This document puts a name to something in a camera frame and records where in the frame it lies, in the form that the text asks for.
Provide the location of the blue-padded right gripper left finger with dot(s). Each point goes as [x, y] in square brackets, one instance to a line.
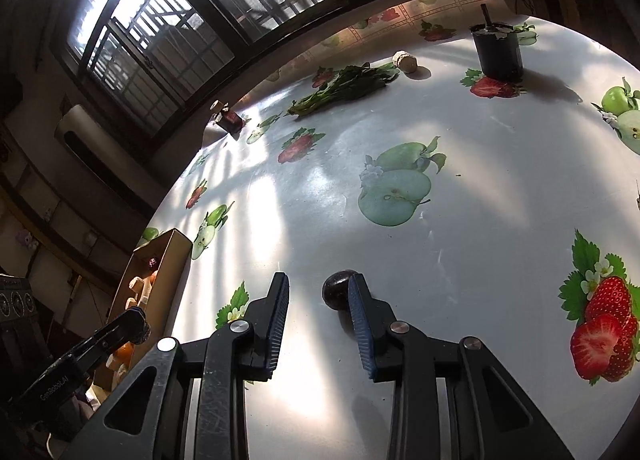
[266, 316]

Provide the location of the brown cardboard tray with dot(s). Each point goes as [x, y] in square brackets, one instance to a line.
[171, 250]

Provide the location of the small dark red jar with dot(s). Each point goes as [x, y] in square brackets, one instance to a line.
[224, 117]

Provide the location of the green leafy vegetable bunch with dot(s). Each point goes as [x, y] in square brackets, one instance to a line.
[351, 83]

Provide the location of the orange tangerine in tray front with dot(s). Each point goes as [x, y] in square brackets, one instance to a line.
[122, 356]

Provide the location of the black cup with plant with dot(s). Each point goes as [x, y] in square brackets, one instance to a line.
[497, 49]

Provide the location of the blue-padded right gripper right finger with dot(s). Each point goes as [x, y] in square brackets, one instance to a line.
[370, 319]

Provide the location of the white standing air conditioner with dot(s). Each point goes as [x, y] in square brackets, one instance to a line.
[107, 160]

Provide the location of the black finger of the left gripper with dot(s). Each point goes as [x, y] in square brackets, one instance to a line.
[130, 326]

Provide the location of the beige chunk far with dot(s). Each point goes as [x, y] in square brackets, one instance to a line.
[136, 284]

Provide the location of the beige chunk small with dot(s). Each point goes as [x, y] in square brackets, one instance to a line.
[131, 302]

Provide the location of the dark purple plum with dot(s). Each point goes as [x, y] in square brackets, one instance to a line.
[335, 290]

